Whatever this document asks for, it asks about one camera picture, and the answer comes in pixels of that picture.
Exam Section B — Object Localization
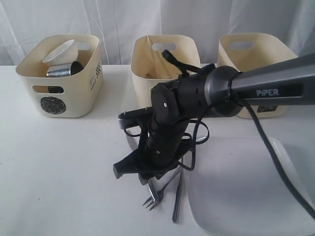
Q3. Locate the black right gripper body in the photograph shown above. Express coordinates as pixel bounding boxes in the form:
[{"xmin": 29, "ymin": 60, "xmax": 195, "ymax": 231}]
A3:
[{"xmin": 132, "ymin": 118, "xmax": 195, "ymax": 180}]

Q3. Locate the steel table knife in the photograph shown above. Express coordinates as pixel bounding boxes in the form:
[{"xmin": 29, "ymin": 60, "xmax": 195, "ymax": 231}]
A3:
[{"xmin": 126, "ymin": 136, "xmax": 159, "ymax": 201}]

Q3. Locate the steel fork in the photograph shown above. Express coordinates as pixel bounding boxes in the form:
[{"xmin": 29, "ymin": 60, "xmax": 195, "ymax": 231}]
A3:
[{"xmin": 143, "ymin": 168, "xmax": 181, "ymax": 211}]

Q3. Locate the steel spoon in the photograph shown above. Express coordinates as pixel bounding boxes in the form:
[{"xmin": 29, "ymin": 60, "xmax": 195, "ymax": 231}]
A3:
[{"xmin": 172, "ymin": 167, "xmax": 183, "ymax": 224}]

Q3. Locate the wooden chopstick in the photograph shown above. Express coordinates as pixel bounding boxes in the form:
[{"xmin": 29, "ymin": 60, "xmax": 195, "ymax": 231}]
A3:
[
  {"xmin": 145, "ymin": 70, "xmax": 158, "ymax": 79},
  {"xmin": 147, "ymin": 35, "xmax": 168, "ymax": 79}
]

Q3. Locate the small steel cup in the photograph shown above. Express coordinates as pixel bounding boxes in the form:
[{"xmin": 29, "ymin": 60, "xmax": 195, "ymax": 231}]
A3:
[{"xmin": 70, "ymin": 61, "xmax": 84, "ymax": 76}]

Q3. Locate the steel mug with handle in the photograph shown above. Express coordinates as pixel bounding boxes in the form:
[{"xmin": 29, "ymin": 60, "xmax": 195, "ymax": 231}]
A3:
[{"xmin": 46, "ymin": 63, "xmax": 72, "ymax": 78}]

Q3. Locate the white plastic bowl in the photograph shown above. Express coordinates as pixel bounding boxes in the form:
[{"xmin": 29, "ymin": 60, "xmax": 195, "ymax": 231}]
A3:
[{"xmin": 42, "ymin": 39, "xmax": 78, "ymax": 66}]

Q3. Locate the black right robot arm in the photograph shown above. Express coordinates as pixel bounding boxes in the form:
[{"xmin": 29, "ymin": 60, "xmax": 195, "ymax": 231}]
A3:
[{"xmin": 113, "ymin": 54, "xmax": 315, "ymax": 184}]

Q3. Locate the cream bin with triangle mark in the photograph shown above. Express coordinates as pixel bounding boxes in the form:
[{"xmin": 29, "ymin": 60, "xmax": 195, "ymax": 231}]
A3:
[{"xmin": 131, "ymin": 34, "xmax": 201, "ymax": 109}]

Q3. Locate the white square plate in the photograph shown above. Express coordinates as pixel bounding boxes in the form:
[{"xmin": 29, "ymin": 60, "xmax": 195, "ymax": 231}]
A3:
[{"xmin": 185, "ymin": 137, "xmax": 315, "ymax": 236}]

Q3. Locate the cream bin with circle mark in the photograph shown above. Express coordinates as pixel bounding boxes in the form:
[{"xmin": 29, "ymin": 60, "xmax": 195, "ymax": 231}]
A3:
[{"xmin": 16, "ymin": 34, "xmax": 103, "ymax": 118}]

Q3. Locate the cream bin with square mark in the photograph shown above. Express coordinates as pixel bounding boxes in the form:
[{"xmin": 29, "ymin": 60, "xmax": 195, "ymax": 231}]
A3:
[{"xmin": 216, "ymin": 33, "xmax": 301, "ymax": 119}]

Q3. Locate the white backdrop curtain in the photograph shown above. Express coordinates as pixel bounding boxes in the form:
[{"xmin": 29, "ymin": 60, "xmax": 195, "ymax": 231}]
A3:
[{"xmin": 0, "ymin": 0, "xmax": 315, "ymax": 65}]

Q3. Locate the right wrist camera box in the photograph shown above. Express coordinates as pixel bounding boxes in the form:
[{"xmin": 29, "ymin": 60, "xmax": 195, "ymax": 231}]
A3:
[{"xmin": 118, "ymin": 107, "xmax": 153, "ymax": 137}]

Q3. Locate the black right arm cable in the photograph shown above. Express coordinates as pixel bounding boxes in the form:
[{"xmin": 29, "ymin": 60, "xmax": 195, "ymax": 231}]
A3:
[{"xmin": 125, "ymin": 50, "xmax": 315, "ymax": 214}]

